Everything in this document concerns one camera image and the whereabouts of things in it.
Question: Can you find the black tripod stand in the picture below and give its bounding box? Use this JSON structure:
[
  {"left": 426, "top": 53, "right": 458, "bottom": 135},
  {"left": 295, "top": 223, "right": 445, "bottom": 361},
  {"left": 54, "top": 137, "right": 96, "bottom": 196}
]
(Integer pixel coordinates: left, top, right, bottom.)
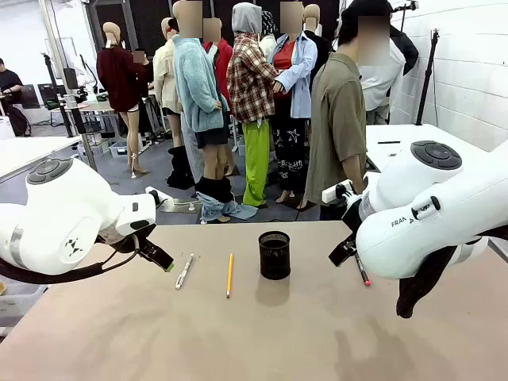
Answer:
[{"left": 414, "top": 28, "right": 442, "bottom": 126}]

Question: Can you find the grey plastic crate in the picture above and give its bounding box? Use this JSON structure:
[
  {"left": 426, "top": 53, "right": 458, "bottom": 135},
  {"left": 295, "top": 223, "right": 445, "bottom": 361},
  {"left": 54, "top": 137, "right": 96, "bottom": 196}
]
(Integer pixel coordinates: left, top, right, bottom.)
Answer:
[{"left": 0, "top": 277, "right": 49, "bottom": 339}]

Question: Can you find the mannequin in blue shirt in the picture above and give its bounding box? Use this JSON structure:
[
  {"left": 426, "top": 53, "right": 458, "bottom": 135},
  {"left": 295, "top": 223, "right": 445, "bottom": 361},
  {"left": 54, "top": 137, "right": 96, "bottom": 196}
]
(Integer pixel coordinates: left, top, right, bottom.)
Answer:
[{"left": 272, "top": 0, "right": 319, "bottom": 210}]

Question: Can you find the black left arm cable sleeve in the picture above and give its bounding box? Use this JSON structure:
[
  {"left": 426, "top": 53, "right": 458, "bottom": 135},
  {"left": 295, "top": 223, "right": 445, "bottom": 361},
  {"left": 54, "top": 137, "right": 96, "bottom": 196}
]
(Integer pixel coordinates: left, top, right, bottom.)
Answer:
[{"left": 0, "top": 236, "right": 140, "bottom": 285}]

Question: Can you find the mannequin in light blue fleece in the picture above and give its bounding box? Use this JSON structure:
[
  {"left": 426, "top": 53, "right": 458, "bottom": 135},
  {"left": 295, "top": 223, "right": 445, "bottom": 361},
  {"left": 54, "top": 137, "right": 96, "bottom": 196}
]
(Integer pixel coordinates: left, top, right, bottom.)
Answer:
[{"left": 171, "top": 0, "right": 236, "bottom": 224}]

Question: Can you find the mannequin in black jacket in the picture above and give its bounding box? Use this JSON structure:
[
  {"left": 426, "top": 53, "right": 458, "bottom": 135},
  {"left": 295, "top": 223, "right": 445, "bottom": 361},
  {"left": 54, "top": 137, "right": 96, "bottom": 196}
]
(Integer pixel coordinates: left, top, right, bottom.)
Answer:
[{"left": 303, "top": 3, "right": 333, "bottom": 92}]

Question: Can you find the grey metal pole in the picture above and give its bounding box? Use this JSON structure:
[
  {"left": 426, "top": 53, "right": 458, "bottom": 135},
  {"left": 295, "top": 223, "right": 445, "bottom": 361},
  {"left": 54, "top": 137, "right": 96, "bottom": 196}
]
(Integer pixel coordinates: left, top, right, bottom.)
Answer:
[{"left": 38, "top": 0, "right": 98, "bottom": 172}]

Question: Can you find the person in olive shirt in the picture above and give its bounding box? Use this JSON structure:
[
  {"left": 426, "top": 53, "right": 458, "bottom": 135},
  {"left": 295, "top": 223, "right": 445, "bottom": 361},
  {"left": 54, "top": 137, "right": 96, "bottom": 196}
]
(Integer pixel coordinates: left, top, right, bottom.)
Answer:
[{"left": 304, "top": 0, "right": 394, "bottom": 221}]

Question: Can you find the grey storage bin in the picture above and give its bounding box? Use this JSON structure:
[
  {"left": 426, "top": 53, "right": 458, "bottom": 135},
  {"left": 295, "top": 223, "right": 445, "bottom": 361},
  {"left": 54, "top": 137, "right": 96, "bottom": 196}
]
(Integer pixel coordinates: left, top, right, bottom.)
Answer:
[{"left": 108, "top": 140, "right": 130, "bottom": 160}]

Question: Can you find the large white table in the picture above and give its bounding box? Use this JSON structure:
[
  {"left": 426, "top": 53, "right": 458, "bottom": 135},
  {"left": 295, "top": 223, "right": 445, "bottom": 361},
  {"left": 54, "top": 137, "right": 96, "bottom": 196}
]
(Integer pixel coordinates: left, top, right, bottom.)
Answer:
[{"left": 364, "top": 123, "right": 508, "bottom": 172}]

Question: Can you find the blue jeans pile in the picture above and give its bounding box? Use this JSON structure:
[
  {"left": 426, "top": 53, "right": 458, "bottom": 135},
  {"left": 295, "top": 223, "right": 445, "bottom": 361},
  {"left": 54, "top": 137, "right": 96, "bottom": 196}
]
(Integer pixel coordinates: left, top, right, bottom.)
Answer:
[{"left": 196, "top": 193, "right": 259, "bottom": 224}]

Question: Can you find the black trousers pile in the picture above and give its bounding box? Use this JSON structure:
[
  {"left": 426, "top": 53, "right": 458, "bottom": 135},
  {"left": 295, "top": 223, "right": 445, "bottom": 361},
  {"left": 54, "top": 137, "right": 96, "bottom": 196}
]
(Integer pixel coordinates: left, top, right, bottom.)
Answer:
[{"left": 165, "top": 144, "right": 196, "bottom": 190}]

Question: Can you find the mannequin in red jacket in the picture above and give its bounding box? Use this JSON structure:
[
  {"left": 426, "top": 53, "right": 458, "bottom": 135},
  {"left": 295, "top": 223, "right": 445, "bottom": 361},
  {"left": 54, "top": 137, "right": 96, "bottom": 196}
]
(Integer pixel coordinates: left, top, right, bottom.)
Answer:
[{"left": 202, "top": 17, "right": 236, "bottom": 116}]

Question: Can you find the black mesh pen holder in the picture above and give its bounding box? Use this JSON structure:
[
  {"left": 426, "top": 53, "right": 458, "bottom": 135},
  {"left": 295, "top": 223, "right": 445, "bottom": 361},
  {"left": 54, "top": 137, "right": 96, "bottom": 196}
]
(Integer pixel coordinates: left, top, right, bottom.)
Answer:
[{"left": 258, "top": 231, "right": 291, "bottom": 281}]

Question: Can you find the person's right forearm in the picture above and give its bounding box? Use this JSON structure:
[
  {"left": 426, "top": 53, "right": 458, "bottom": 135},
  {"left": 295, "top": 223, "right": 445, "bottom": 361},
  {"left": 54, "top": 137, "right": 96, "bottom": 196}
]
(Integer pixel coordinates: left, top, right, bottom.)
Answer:
[{"left": 342, "top": 155, "right": 365, "bottom": 196}]

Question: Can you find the mannequin in white shirt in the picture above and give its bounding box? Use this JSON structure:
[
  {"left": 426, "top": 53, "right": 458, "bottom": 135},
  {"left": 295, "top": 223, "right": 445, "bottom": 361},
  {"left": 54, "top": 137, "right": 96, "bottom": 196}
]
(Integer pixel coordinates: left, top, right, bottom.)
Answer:
[{"left": 358, "top": 37, "right": 407, "bottom": 126}]

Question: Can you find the yellow pencil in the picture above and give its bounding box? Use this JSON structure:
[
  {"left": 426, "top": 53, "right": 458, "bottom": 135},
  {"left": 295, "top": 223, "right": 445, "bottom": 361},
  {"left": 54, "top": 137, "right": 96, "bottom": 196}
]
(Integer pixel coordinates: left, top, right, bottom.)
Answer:
[{"left": 225, "top": 252, "right": 235, "bottom": 299}]

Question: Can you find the mannequin in cream jacket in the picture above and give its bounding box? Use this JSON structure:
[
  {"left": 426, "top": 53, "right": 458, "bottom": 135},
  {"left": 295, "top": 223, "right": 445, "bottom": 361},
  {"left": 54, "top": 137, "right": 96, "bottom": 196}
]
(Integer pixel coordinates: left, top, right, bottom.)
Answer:
[{"left": 152, "top": 17, "right": 184, "bottom": 148}]

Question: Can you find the seated person in black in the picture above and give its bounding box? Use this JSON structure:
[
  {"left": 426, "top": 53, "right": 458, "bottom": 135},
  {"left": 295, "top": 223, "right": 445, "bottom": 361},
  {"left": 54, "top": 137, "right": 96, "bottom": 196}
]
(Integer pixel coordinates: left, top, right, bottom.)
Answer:
[{"left": 0, "top": 57, "right": 25, "bottom": 107}]

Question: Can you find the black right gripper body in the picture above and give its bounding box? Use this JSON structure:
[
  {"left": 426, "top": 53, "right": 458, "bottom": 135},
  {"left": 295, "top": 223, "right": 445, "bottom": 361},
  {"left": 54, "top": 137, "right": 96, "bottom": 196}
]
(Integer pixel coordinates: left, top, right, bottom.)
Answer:
[{"left": 341, "top": 197, "right": 364, "bottom": 256}]

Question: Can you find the small white table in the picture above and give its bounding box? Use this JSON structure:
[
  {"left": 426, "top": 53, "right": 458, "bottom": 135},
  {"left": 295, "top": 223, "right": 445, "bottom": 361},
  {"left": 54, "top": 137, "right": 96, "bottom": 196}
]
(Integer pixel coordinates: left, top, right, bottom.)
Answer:
[{"left": 0, "top": 135, "right": 83, "bottom": 180}]

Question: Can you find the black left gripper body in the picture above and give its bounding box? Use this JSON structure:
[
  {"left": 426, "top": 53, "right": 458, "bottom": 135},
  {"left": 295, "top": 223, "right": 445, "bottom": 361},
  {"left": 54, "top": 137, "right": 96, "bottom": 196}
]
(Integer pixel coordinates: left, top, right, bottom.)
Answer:
[{"left": 97, "top": 224, "right": 164, "bottom": 261}]

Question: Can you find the mannequin in plaid hoodie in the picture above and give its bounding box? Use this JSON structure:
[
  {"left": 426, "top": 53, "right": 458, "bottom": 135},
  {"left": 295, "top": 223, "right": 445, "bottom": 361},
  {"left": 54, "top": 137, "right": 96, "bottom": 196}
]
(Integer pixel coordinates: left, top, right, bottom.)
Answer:
[{"left": 225, "top": 2, "right": 279, "bottom": 208}]

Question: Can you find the white pen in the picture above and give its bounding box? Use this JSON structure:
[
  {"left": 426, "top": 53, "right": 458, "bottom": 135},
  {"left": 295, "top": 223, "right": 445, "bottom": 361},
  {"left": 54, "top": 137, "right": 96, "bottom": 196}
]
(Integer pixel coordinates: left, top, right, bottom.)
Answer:
[{"left": 175, "top": 252, "right": 195, "bottom": 291}]

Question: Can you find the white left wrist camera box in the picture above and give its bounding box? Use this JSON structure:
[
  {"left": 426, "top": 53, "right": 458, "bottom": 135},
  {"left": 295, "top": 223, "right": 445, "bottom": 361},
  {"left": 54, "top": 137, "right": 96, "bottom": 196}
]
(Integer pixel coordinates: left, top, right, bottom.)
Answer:
[{"left": 144, "top": 186, "right": 174, "bottom": 207}]

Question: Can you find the mannequin in maroon sweater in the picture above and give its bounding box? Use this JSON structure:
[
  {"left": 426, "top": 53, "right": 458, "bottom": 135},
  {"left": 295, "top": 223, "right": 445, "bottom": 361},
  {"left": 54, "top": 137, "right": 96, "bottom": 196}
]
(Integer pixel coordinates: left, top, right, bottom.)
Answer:
[{"left": 96, "top": 21, "right": 151, "bottom": 179}]

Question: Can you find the mannequin in black blazer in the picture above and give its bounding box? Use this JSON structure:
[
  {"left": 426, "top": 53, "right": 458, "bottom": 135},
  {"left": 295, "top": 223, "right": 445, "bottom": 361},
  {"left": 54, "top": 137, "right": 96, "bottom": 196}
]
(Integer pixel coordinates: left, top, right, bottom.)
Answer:
[{"left": 390, "top": 23, "right": 420, "bottom": 77}]

